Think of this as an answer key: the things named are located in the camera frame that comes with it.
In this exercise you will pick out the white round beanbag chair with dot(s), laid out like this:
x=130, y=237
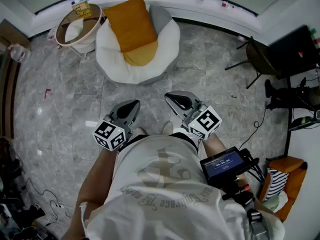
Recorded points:
x=112, y=59

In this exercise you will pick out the black white striped cloth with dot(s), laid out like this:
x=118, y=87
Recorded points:
x=276, y=184

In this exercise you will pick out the wooden cabinet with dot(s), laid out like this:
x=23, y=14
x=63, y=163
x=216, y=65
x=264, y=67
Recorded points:
x=7, y=96

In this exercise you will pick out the black green device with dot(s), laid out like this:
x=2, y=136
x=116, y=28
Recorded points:
x=302, y=122

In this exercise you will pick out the person's left forearm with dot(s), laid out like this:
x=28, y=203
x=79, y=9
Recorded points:
x=95, y=179

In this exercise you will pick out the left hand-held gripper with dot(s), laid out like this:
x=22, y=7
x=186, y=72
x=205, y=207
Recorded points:
x=110, y=136

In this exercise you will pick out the brown cardboard sheet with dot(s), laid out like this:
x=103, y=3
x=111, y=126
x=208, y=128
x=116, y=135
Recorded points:
x=12, y=35

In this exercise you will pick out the pile of black equipment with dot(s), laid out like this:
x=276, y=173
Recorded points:
x=15, y=209

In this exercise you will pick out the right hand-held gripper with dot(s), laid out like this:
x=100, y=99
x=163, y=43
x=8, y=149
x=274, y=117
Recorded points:
x=206, y=122

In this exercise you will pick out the large clear water jug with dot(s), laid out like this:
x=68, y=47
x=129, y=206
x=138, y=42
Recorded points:
x=18, y=54

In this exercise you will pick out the yellow book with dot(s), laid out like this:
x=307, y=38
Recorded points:
x=82, y=10

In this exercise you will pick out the white pink round container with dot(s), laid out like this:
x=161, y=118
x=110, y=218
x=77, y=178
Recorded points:
x=53, y=33

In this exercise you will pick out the round black side table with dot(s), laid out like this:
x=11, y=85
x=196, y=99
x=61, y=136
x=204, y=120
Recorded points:
x=262, y=59

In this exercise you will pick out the black desk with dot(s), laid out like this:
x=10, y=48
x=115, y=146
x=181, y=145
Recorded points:
x=292, y=49

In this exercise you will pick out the person's right forearm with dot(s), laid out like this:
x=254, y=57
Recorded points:
x=212, y=146

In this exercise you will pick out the black shorts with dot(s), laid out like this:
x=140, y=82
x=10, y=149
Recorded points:
x=185, y=137

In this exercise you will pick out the orange armchair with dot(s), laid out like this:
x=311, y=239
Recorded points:
x=297, y=179

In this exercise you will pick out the white printed t-shirt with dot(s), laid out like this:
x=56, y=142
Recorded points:
x=160, y=204

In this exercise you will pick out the person's left shoe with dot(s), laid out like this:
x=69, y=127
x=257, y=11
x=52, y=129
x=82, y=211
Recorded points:
x=139, y=132

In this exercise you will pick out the orange pillow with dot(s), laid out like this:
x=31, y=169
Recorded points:
x=132, y=24

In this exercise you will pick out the blue cap water bottle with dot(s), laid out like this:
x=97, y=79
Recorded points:
x=73, y=4

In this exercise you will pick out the round glass side table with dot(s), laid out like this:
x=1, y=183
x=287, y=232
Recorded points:
x=92, y=26

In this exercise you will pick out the clear plastic bottle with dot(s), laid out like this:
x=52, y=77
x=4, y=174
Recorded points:
x=241, y=38

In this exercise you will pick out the light green cloth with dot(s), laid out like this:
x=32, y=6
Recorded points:
x=275, y=202

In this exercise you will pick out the yellow seat pad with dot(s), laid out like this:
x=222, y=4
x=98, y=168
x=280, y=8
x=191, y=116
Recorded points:
x=141, y=55

